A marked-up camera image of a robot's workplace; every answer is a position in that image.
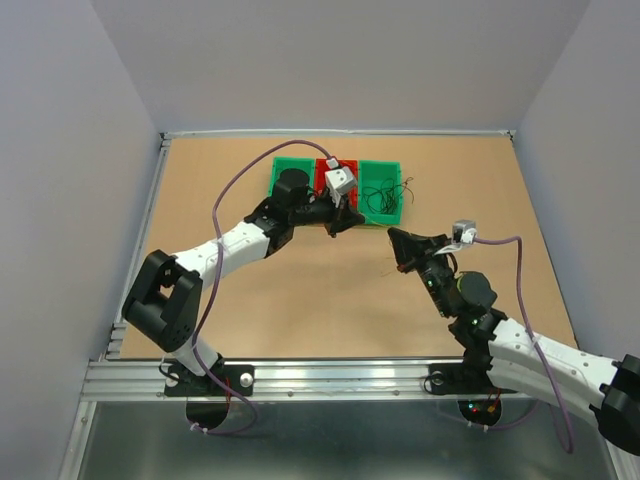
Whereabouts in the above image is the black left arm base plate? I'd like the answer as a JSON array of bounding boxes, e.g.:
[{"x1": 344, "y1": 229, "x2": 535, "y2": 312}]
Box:
[{"x1": 163, "y1": 363, "x2": 256, "y2": 399}]

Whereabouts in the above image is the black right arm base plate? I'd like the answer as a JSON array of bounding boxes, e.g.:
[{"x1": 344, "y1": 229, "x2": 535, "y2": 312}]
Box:
[{"x1": 423, "y1": 362, "x2": 498, "y2": 395}]

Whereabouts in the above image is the aluminium front rail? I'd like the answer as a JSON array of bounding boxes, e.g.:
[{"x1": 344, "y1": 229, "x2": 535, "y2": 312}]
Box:
[{"x1": 81, "y1": 358, "x2": 555, "y2": 403}]

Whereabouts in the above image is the purple camera cable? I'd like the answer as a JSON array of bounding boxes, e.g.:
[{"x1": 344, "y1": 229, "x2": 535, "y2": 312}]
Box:
[
  {"x1": 187, "y1": 139, "x2": 339, "y2": 437},
  {"x1": 464, "y1": 234, "x2": 576, "y2": 454}
]

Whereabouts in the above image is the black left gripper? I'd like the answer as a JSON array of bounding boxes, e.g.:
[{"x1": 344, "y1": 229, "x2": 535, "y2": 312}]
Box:
[{"x1": 288, "y1": 189, "x2": 362, "y2": 237}]

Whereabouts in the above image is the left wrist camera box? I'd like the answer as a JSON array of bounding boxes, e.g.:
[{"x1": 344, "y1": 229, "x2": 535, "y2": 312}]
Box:
[{"x1": 324, "y1": 157, "x2": 357, "y2": 207}]

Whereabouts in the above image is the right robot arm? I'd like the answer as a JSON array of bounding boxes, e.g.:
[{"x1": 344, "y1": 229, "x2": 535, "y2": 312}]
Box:
[{"x1": 387, "y1": 221, "x2": 639, "y2": 455}]

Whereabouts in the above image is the green far bin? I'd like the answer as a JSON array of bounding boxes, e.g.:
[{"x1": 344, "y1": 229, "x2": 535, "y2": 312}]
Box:
[{"x1": 268, "y1": 156, "x2": 317, "y2": 199}]

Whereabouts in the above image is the green bin near cables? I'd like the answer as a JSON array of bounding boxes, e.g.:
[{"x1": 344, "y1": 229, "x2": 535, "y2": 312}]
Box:
[{"x1": 358, "y1": 160, "x2": 404, "y2": 226}]

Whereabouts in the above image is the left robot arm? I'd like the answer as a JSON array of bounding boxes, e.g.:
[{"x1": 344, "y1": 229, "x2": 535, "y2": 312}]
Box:
[{"x1": 121, "y1": 164, "x2": 365, "y2": 396}]

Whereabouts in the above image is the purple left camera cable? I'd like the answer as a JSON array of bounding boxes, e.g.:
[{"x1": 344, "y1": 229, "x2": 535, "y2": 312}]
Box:
[{"x1": 187, "y1": 139, "x2": 339, "y2": 437}]

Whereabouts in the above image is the red middle bin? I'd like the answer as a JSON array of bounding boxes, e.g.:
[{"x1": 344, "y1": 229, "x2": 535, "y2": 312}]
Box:
[{"x1": 313, "y1": 157, "x2": 358, "y2": 209}]

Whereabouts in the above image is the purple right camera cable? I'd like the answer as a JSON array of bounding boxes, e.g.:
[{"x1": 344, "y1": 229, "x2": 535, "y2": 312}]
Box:
[{"x1": 464, "y1": 234, "x2": 576, "y2": 454}]

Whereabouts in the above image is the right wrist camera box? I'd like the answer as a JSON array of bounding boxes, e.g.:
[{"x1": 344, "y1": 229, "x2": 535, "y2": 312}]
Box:
[{"x1": 435, "y1": 219, "x2": 477, "y2": 255}]

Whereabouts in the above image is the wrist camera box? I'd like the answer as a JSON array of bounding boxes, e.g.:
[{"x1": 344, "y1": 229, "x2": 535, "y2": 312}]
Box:
[
  {"x1": 324, "y1": 157, "x2": 357, "y2": 207},
  {"x1": 435, "y1": 219, "x2": 477, "y2": 255}
]

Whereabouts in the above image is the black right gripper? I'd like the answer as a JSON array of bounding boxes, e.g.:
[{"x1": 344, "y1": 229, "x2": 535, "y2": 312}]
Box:
[{"x1": 390, "y1": 224, "x2": 455, "y2": 317}]

